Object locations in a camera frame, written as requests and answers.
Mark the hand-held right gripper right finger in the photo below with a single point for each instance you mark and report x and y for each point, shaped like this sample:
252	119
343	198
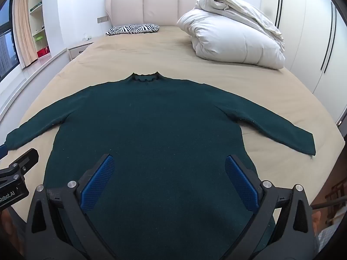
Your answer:
241	181

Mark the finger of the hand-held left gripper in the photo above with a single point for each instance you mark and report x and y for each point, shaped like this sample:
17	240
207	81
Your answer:
27	158
2	150

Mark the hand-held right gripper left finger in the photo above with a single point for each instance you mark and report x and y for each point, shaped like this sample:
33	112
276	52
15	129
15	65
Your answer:
99	178

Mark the dark green sweater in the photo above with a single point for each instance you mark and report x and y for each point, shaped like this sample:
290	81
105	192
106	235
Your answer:
162	130

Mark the white window sill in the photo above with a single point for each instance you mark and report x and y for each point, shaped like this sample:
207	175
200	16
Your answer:
35	67

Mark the dark framed window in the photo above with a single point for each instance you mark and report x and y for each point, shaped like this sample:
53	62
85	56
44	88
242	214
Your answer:
6	46

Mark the red box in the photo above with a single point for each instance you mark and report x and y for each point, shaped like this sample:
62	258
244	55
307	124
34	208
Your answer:
42	52

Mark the green lidded container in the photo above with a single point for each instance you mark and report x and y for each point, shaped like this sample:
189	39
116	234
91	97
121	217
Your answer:
39	38

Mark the white nightstand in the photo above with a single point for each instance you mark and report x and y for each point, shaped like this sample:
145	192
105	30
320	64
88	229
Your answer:
78	50

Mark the beige curtain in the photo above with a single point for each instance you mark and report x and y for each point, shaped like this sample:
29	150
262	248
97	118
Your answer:
24	27

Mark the bed with beige sheet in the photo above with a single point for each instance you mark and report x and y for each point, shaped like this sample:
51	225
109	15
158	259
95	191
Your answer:
135	54

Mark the white shelf unit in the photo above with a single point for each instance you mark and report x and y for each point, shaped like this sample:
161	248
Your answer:
35	9

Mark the white folded duvet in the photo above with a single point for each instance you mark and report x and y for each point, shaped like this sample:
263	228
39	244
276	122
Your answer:
230	35

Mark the zebra print pillow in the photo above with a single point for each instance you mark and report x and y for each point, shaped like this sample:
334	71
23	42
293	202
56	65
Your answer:
132	29

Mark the white wardrobe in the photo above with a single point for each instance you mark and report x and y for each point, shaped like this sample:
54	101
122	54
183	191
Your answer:
301	32

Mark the beige padded headboard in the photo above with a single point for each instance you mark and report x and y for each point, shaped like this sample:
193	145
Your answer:
160	5

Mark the wall socket panel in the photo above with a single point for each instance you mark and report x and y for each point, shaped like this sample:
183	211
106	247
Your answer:
103	19

